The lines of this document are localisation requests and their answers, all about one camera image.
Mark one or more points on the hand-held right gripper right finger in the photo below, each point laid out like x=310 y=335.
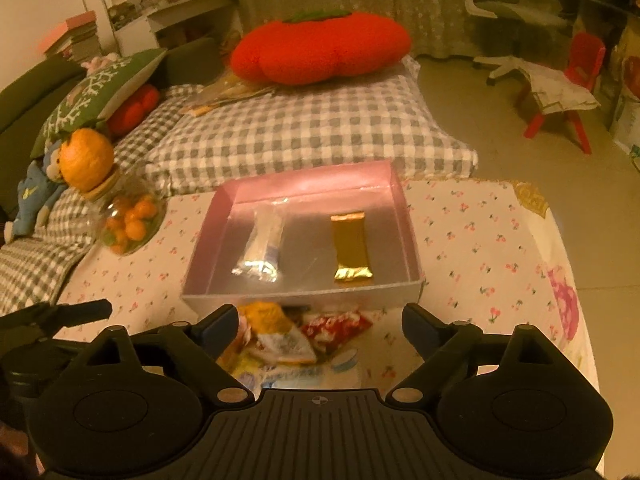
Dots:
x=415 y=329

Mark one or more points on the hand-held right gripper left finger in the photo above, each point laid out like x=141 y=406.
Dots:
x=222 y=329

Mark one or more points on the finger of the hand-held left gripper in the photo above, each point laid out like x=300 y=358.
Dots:
x=75 y=312

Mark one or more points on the yellow snack packet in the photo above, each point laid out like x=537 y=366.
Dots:
x=265 y=317

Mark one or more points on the red snack packet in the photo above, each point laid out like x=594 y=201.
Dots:
x=335 y=330

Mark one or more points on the clear plastic snack packet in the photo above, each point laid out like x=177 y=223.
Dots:
x=262 y=245

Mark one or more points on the gold snack packet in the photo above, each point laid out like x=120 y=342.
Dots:
x=351 y=245

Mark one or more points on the pink cardboard box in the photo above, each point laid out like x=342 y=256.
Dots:
x=310 y=200

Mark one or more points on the grey checkered blanket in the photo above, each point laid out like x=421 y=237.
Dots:
x=35 y=265

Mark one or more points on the cherry print cloth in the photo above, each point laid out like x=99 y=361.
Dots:
x=480 y=250

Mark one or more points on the pile of small oranges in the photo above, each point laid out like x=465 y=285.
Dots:
x=131 y=222

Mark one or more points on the blue plush toy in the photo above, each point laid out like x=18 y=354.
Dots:
x=32 y=195

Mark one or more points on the round glass jar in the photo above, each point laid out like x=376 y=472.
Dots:
x=145 y=195

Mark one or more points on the orange fruit-shaped jar stopper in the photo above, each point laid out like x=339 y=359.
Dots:
x=85 y=157

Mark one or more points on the red plush toy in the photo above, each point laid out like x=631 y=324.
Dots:
x=132 y=110

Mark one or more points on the dark green sofa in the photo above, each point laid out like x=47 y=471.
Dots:
x=20 y=105

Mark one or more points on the grey checkered pillow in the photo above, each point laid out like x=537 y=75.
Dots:
x=310 y=130

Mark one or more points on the green snowflake cushion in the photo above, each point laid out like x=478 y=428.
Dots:
x=95 y=95

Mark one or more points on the yellow paper packets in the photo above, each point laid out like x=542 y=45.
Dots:
x=225 y=95

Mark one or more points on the stack of books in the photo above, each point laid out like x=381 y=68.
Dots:
x=75 y=35

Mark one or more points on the crumpled newspaper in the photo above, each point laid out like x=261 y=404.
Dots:
x=560 y=87

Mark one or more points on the red tomato-shaped pillow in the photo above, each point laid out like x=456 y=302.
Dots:
x=320 y=47

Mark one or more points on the white and red bag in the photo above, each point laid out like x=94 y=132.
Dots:
x=627 y=110

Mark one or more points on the white shelf unit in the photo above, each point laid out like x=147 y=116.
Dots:
x=190 y=15

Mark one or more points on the red plastic chair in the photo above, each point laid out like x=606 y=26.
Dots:
x=582 y=55

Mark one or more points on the white office chair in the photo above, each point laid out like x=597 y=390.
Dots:
x=505 y=10

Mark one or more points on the wooden desk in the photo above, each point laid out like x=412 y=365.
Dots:
x=595 y=10

